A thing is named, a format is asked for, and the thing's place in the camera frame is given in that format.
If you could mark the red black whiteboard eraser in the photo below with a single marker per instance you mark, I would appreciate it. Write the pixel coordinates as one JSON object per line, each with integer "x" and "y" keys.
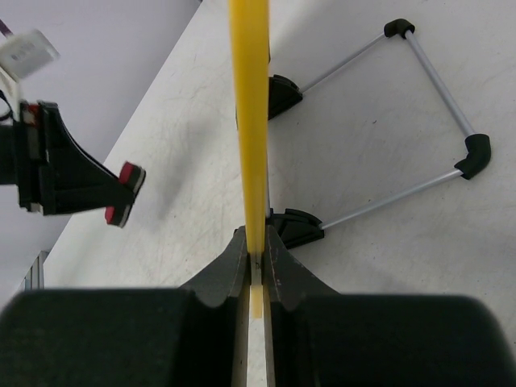
{"x": 131, "y": 177}

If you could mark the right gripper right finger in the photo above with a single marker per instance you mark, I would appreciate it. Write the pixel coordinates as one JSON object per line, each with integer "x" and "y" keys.
{"x": 316, "y": 336}

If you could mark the metal whiteboard stand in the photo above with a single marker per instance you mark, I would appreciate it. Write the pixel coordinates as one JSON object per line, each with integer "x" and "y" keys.
{"x": 376, "y": 127}

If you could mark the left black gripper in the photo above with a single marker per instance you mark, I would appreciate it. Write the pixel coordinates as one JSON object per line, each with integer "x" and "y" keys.
{"x": 51, "y": 172}

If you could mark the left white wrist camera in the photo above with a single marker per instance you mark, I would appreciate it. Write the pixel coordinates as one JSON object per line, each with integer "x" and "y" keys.
{"x": 21, "y": 56}

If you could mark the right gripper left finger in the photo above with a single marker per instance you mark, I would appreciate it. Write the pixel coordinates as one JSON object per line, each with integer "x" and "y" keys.
{"x": 192, "y": 335}

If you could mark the yellow framed whiteboard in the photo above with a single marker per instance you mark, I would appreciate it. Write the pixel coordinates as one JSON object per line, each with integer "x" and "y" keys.
{"x": 250, "y": 57}

